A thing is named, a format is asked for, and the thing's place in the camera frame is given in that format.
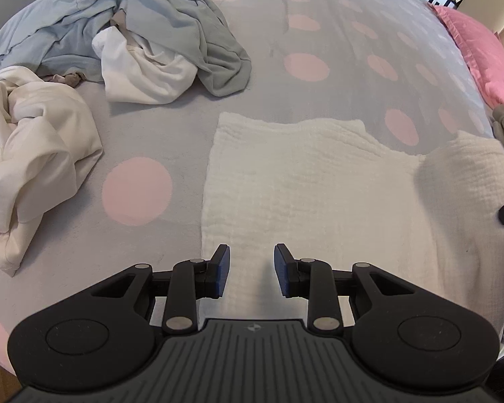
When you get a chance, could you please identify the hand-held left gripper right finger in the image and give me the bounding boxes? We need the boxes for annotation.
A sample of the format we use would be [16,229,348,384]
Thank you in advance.
[274,243,417,337]

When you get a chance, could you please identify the polka dot bed sheet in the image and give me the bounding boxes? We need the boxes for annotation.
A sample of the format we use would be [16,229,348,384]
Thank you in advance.
[0,0,504,380]

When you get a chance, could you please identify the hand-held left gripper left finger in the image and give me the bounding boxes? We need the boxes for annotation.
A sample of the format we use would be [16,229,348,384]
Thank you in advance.
[90,243,232,337]

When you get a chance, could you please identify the light blue crumpled garment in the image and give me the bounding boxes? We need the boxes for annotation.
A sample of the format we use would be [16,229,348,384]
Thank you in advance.
[0,0,143,84]

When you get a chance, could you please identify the white crumpled garment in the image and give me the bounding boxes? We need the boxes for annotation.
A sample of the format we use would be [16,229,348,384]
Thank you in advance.
[91,26,197,105]

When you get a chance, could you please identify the grey crumpled garment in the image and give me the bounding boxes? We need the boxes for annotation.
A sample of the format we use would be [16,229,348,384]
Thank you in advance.
[125,0,253,97]

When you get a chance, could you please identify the white textured shirt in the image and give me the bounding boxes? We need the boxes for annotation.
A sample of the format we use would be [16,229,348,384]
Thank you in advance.
[201,111,504,337]

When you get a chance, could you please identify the beige padded headboard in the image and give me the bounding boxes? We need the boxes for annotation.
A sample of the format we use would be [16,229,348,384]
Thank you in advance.
[457,0,504,63]

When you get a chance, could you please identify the tan stocking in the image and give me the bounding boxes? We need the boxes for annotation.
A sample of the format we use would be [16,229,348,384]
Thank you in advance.
[41,72,85,90]

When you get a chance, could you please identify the pink pillow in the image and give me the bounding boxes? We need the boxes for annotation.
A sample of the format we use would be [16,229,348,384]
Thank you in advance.
[428,2,504,110]

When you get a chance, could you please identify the cream crumpled garment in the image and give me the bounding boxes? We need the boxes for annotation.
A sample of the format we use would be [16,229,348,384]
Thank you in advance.
[0,66,104,278]

